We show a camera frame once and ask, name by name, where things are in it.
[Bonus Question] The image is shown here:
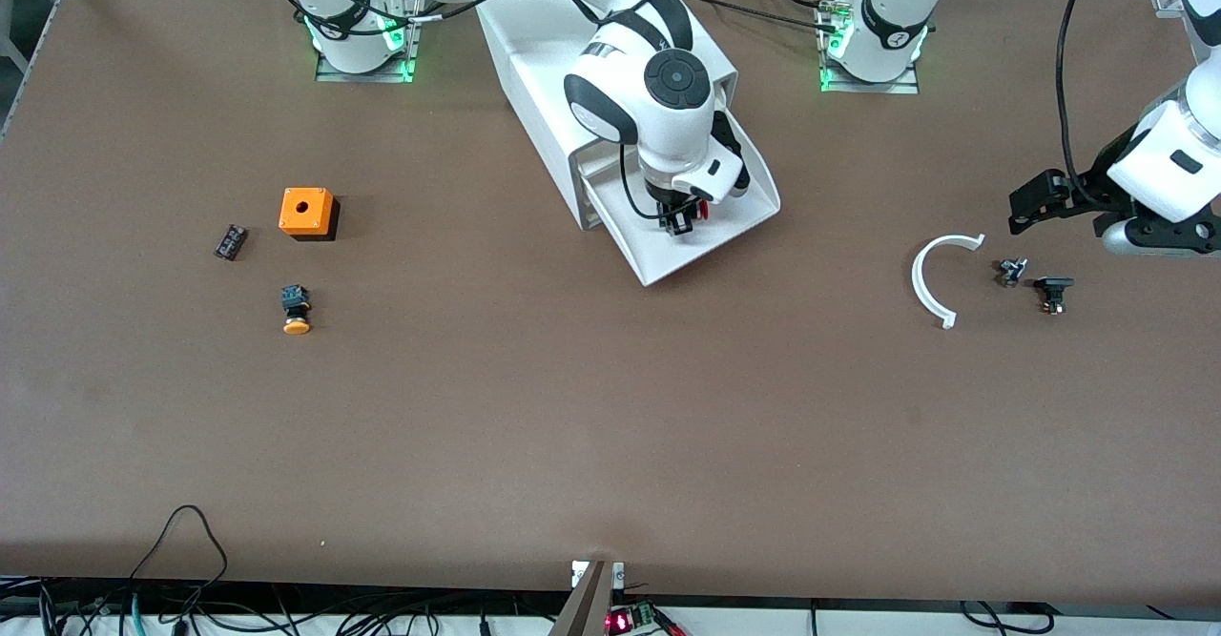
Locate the circuit board with red display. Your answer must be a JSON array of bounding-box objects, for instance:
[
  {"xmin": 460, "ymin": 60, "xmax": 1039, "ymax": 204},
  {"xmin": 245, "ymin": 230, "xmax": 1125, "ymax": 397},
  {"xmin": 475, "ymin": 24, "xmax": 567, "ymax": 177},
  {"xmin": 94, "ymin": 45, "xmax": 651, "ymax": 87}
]
[{"xmin": 606, "ymin": 601, "xmax": 683, "ymax": 636}]

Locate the orange box with hole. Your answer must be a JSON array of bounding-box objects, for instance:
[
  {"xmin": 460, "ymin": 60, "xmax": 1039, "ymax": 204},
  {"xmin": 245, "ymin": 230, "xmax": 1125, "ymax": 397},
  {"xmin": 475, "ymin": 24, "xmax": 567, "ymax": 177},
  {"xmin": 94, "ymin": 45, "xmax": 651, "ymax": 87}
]
[{"xmin": 279, "ymin": 187, "xmax": 341, "ymax": 242}]

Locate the black cable coil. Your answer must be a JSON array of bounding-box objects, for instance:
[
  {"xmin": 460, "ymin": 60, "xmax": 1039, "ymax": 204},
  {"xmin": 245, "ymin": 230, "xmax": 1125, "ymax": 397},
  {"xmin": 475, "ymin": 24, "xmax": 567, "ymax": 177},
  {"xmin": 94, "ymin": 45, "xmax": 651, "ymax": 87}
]
[{"xmin": 959, "ymin": 601, "xmax": 1055, "ymax": 636}]

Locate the white drawer cabinet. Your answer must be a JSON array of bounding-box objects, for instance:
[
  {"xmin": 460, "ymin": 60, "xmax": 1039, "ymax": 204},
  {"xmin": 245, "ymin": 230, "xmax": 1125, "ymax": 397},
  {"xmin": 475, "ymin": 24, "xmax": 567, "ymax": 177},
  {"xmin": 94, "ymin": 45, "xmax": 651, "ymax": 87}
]
[{"xmin": 474, "ymin": 0, "xmax": 740, "ymax": 232}]

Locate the black knob part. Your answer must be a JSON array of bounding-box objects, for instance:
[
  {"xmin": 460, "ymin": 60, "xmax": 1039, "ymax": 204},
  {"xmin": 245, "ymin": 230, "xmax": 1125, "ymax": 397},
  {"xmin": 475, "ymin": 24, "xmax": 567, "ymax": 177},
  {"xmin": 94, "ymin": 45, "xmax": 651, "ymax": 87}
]
[{"xmin": 1034, "ymin": 276, "xmax": 1076, "ymax": 316}]

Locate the white plastic drawer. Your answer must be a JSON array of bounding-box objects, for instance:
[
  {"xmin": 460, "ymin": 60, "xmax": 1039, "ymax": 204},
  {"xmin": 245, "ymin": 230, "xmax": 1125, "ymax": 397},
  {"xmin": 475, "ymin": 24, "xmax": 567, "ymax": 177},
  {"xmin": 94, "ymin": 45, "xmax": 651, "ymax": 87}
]
[
  {"xmin": 580, "ymin": 112, "xmax": 781, "ymax": 287},
  {"xmin": 575, "ymin": 135, "xmax": 650, "ymax": 179}
]

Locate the black looped cable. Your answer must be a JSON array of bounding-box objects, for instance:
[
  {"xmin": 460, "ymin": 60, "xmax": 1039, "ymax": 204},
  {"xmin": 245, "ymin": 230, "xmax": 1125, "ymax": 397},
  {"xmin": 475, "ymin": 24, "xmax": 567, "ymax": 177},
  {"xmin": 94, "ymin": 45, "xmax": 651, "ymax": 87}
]
[{"xmin": 129, "ymin": 505, "xmax": 230, "ymax": 585}]

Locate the black cable on table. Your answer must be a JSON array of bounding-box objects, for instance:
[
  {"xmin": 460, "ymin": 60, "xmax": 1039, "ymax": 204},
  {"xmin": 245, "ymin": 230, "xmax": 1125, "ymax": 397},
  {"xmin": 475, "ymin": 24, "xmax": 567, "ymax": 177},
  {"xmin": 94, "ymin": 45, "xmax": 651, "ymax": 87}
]
[{"xmin": 673, "ymin": 0, "xmax": 840, "ymax": 34}]

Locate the yellow push button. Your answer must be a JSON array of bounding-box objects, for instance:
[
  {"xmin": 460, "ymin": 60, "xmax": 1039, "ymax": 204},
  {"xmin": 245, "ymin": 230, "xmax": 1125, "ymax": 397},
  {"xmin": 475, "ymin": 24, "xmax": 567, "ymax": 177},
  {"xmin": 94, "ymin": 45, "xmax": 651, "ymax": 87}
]
[{"xmin": 280, "ymin": 284, "xmax": 313, "ymax": 336}]

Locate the white curved plastic arc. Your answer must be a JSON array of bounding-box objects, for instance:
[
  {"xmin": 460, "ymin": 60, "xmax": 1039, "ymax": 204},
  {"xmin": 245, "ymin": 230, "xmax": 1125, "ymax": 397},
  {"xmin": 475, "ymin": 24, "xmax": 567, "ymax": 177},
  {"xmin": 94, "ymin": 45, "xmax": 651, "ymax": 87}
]
[{"xmin": 911, "ymin": 233, "xmax": 986, "ymax": 330}]

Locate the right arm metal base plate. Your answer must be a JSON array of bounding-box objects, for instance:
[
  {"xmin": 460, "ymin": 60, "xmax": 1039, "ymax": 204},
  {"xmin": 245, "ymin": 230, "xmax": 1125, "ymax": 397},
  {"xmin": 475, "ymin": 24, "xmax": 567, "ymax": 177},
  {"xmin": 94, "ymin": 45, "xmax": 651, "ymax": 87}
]
[{"xmin": 315, "ymin": 0, "xmax": 425, "ymax": 82}]

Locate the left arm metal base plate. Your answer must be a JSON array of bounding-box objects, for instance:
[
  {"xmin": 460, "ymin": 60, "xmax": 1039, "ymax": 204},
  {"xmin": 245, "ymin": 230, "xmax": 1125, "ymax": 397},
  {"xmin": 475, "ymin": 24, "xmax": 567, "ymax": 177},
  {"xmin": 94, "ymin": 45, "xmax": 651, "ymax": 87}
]
[{"xmin": 818, "ymin": 0, "xmax": 921, "ymax": 95}]

